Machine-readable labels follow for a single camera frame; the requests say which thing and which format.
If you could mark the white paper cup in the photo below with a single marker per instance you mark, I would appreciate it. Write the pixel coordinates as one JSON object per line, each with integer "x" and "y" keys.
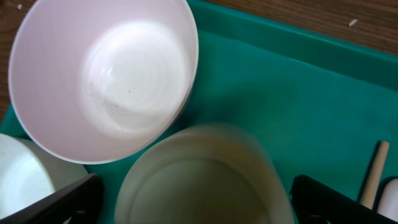
{"x": 205, "y": 174}

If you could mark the wooden chopstick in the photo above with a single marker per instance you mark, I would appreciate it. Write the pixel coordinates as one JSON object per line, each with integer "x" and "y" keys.
{"x": 372, "y": 179}

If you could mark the pink bowl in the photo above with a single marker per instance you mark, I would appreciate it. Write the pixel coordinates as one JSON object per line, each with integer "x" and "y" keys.
{"x": 95, "y": 81}

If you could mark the white bowl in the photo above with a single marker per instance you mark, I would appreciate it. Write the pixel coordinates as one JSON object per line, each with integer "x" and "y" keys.
{"x": 29, "y": 174}

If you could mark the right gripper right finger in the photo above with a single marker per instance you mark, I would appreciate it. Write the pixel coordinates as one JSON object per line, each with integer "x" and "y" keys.
{"x": 314, "y": 202}

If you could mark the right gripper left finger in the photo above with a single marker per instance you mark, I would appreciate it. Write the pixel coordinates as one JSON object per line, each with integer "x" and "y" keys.
{"x": 79, "y": 202}

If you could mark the teal serving tray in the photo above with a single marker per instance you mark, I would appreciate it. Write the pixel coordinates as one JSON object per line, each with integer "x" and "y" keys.
{"x": 316, "y": 106}

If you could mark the white plastic fork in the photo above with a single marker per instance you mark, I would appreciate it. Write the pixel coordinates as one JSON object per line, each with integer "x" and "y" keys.
{"x": 388, "y": 204}

